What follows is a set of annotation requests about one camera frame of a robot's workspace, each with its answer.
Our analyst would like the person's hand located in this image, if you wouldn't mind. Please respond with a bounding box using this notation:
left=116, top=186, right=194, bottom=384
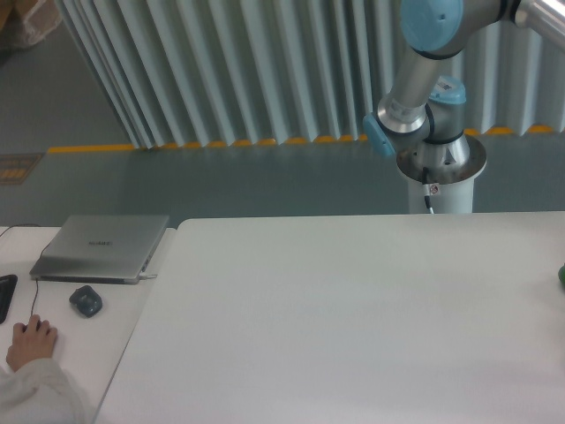
left=5, top=314, right=58, bottom=372

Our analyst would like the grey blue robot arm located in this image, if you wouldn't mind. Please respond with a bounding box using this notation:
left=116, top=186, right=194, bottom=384
left=363, top=1, right=564, bottom=156

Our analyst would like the white sleeved forearm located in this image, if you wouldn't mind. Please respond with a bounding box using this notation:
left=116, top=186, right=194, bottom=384
left=1, top=359, right=86, bottom=423

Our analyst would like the black keyboard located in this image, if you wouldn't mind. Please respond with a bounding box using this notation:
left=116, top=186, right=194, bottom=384
left=0, top=274, right=18, bottom=324

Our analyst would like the silver closed laptop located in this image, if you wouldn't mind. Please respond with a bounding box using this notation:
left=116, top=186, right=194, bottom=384
left=30, top=215, right=170, bottom=284

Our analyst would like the white folding partition screen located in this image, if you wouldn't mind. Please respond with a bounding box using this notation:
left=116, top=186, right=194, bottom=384
left=57, top=1, right=564, bottom=149

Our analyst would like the green object at edge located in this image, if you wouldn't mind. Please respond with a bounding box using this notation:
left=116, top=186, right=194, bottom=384
left=558, top=264, right=565, bottom=287

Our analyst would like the black mouse cable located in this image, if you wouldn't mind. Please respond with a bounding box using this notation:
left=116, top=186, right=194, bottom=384
left=0, top=223, right=67, bottom=319

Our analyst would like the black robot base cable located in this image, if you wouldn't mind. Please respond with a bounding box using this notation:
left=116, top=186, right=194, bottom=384
left=421, top=165, right=436, bottom=216

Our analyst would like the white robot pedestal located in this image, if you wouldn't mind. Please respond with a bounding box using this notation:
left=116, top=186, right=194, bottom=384
left=396, top=135, right=486, bottom=214

